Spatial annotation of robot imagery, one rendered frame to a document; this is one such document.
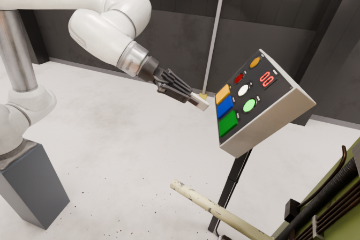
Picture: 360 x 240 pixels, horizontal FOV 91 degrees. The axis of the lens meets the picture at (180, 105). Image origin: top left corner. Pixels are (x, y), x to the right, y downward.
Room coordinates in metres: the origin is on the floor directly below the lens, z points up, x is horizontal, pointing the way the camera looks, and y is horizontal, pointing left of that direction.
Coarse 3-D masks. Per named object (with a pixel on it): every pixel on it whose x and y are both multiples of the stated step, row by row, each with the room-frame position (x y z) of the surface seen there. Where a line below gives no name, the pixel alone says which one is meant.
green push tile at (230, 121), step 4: (232, 112) 0.49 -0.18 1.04; (228, 116) 0.49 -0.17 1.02; (232, 116) 0.48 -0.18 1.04; (224, 120) 0.49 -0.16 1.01; (228, 120) 0.48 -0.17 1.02; (232, 120) 0.46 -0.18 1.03; (236, 120) 0.45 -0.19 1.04; (220, 124) 0.49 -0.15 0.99; (224, 124) 0.47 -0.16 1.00; (228, 124) 0.46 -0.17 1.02; (232, 124) 0.44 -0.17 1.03; (236, 124) 0.43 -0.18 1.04; (220, 128) 0.47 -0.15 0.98; (224, 128) 0.45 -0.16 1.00; (228, 128) 0.44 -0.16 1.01; (232, 128) 0.43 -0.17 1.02; (220, 132) 0.45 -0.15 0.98; (224, 132) 0.44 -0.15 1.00; (220, 136) 0.44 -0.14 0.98
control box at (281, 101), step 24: (240, 72) 0.70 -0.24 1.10; (264, 72) 0.56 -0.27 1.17; (240, 96) 0.55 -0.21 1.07; (264, 96) 0.45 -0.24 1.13; (288, 96) 0.40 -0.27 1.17; (216, 120) 0.55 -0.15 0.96; (240, 120) 0.44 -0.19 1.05; (264, 120) 0.40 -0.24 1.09; (288, 120) 0.39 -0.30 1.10; (240, 144) 0.40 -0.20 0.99
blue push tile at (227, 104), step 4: (228, 96) 0.60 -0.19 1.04; (224, 100) 0.60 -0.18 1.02; (228, 100) 0.58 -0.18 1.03; (220, 104) 0.60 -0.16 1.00; (224, 104) 0.58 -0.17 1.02; (228, 104) 0.56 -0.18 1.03; (232, 104) 0.54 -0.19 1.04; (220, 108) 0.58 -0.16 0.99; (224, 108) 0.56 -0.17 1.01; (228, 108) 0.54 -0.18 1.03; (220, 112) 0.55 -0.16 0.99; (224, 112) 0.54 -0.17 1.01; (220, 116) 0.54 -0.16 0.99
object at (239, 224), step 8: (176, 184) 0.46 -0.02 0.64; (184, 184) 0.47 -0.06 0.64; (184, 192) 0.43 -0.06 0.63; (192, 192) 0.43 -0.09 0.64; (192, 200) 0.41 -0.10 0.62; (200, 200) 0.40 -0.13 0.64; (208, 200) 0.40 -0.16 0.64; (208, 208) 0.37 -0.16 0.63; (216, 208) 0.37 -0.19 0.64; (216, 216) 0.35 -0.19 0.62; (224, 216) 0.35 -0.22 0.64; (232, 216) 0.35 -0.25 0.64; (232, 224) 0.32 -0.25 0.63; (240, 224) 0.32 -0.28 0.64; (248, 224) 0.33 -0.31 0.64; (248, 232) 0.30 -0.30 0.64; (256, 232) 0.30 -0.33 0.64
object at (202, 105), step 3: (192, 96) 0.47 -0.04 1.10; (195, 96) 0.47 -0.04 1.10; (198, 99) 0.47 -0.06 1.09; (201, 102) 0.47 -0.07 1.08; (204, 102) 0.47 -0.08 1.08; (198, 105) 0.47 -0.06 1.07; (201, 105) 0.47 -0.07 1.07; (204, 105) 0.47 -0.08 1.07; (207, 105) 0.47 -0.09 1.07; (201, 108) 0.47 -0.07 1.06; (204, 108) 0.47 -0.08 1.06
